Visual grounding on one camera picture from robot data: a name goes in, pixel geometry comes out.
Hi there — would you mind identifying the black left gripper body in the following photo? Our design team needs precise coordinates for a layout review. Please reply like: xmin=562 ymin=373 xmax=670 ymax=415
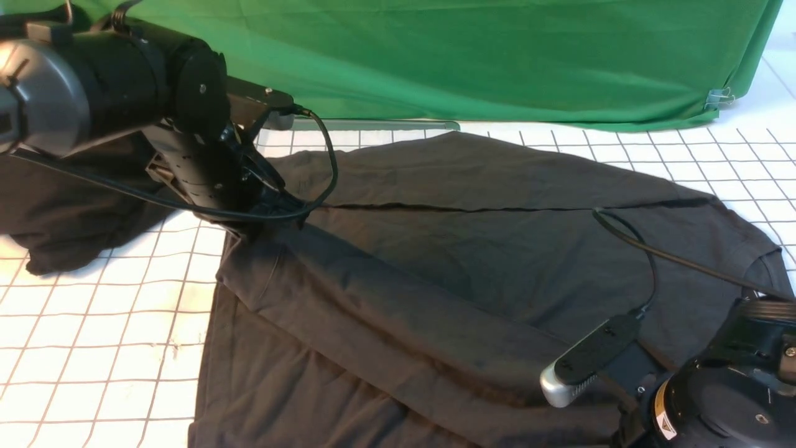
xmin=143 ymin=124 xmax=293 ymax=238

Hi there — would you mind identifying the gray long-sleeved shirt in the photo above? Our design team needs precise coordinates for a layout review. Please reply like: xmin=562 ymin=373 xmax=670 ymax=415
xmin=188 ymin=133 xmax=792 ymax=447

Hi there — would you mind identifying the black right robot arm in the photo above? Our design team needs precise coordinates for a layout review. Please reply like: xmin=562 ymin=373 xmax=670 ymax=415
xmin=600 ymin=297 xmax=795 ymax=447

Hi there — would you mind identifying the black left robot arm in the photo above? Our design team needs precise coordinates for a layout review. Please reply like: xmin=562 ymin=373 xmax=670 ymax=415
xmin=2 ymin=1 xmax=304 ymax=235

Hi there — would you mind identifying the pile of black clothes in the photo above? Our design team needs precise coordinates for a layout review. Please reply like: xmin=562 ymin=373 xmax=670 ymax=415
xmin=1 ymin=133 xmax=177 ymax=276

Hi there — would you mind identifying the white grid mat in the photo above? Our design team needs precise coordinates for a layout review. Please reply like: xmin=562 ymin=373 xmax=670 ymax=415
xmin=0 ymin=117 xmax=796 ymax=448

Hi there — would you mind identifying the green backdrop cloth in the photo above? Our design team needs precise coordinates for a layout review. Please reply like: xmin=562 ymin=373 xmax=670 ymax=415
xmin=0 ymin=0 xmax=783 ymax=133

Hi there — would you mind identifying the silver binder clip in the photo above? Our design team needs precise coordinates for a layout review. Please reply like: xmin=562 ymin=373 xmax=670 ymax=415
xmin=704 ymin=87 xmax=736 ymax=111

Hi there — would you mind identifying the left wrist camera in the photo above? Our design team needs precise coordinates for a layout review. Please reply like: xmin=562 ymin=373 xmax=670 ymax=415
xmin=226 ymin=76 xmax=299 ymax=131

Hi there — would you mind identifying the left black cable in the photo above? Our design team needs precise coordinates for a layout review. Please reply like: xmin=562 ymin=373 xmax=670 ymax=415
xmin=0 ymin=106 xmax=340 ymax=223

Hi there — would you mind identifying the black cable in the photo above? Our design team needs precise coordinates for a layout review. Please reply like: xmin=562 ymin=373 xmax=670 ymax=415
xmin=591 ymin=207 xmax=796 ymax=315
xmin=0 ymin=106 xmax=340 ymax=223

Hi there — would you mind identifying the right black cable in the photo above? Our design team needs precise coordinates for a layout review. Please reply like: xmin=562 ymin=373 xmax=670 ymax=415
xmin=591 ymin=207 xmax=796 ymax=315

